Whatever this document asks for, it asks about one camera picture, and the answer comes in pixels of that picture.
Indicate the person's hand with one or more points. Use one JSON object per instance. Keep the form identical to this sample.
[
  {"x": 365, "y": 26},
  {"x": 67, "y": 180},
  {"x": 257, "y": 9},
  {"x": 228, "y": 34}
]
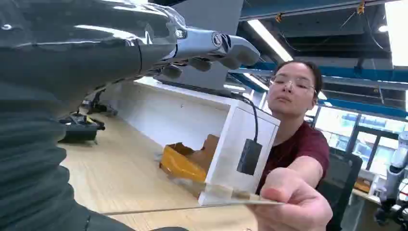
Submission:
[{"x": 293, "y": 204}]

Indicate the short ceiling light strip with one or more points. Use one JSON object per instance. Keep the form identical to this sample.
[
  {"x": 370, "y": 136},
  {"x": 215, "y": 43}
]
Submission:
[{"x": 255, "y": 81}]

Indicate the ribbed grey left arm sleeve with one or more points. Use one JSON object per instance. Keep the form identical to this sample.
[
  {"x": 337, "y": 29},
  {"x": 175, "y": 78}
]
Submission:
[{"x": 28, "y": 165}]

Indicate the long ceiling light strip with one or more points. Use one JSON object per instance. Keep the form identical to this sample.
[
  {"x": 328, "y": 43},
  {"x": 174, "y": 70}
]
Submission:
[{"x": 269, "y": 39}]

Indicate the person's glasses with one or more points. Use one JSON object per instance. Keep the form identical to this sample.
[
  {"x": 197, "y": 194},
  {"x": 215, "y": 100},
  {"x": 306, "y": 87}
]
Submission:
[{"x": 291, "y": 83}]

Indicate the black device on desk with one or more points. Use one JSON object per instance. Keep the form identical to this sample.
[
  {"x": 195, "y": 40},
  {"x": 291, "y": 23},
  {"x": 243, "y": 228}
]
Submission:
[{"x": 78, "y": 129}]

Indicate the black office chair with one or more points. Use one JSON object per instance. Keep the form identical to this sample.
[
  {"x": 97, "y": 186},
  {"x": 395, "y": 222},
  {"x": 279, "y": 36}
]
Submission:
[{"x": 339, "y": 181}]

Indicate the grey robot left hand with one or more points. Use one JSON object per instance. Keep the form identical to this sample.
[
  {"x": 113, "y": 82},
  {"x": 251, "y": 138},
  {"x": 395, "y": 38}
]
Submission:
[{"x": 79, "y": 47}]

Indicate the thin pale card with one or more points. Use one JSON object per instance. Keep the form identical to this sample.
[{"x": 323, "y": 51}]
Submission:
[{"x": 242, "y": 196}]

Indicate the black stand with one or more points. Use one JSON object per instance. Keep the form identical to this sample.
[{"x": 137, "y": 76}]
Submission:
[{"x": 98, "y": 105}]

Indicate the black power adapter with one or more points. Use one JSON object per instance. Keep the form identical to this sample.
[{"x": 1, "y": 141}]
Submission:
[{"x": 249, "y": 157}]

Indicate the wooden card box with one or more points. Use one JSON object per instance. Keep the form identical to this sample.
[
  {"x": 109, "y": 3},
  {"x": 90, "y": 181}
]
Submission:
[{"x": 183, "y": 162}]

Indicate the white desk partition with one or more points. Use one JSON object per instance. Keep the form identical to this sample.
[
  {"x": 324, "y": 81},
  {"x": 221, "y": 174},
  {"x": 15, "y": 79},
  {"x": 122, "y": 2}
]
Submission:
[{"x": 178, "y": 118}]

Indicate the person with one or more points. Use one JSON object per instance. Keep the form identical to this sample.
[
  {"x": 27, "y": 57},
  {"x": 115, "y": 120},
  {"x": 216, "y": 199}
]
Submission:
[{"x": 299, "y": 143}]

